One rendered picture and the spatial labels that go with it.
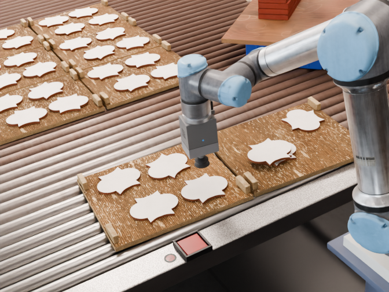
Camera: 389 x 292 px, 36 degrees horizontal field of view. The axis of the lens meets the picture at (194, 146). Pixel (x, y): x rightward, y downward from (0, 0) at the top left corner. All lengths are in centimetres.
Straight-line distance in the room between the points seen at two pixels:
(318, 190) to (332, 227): 129
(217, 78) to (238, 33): 97
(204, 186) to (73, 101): 74
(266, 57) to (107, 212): 61
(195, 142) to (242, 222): 25
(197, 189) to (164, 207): 12
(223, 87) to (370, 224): 45
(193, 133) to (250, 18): 107
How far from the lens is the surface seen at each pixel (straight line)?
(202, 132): 157
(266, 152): 181
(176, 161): 183
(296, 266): 281
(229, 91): 142
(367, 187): 132
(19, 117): 224
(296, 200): 170
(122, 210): 169
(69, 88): 239
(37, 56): 273
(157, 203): 168
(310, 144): 189
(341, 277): 277
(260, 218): 164
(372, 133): 125
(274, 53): 147
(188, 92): 151
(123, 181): 178
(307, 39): 140
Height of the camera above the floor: 197
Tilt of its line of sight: 33 degrees down
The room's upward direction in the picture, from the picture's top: 6 degrees counter-clockwise
